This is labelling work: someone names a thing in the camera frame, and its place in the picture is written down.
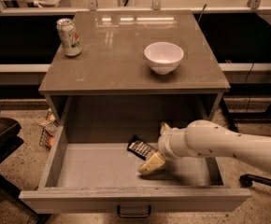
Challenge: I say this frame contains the black drawer handle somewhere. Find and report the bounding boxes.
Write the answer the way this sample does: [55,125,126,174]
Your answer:
[116,205,151,218]

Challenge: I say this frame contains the green white soda can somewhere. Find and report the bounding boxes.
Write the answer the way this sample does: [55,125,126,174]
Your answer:
[56,18,81,57]

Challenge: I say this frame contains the black table frame leg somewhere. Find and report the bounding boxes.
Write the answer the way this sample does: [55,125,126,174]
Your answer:
[220,99,238,132]

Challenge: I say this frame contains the white bowl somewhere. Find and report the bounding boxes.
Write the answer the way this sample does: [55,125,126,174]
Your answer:
[144,42,184,75]

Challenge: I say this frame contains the black chair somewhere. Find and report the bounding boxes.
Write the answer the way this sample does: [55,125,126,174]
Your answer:
[0,116,50,224]

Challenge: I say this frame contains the grey drawer cabinet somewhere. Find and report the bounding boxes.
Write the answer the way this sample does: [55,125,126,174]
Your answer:
[37,10,231,126]

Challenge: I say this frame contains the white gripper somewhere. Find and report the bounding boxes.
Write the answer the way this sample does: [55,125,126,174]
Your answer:
[138,122,189,175]

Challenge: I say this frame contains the wire basket with snacks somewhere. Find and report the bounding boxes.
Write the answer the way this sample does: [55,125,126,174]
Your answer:
[38,109,58,149]

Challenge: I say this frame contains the black rxbar chocolate wrapper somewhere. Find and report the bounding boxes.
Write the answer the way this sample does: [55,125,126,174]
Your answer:
[127,135,158,160]

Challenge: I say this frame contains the open grey drawer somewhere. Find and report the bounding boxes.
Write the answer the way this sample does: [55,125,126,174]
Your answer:
[19,94,251,215]

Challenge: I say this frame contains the black chair leg caster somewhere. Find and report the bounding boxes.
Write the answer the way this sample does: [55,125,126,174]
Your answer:
[239,174,271,188]

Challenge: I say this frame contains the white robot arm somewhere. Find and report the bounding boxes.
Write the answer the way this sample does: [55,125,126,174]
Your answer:
[138,119,271,175]

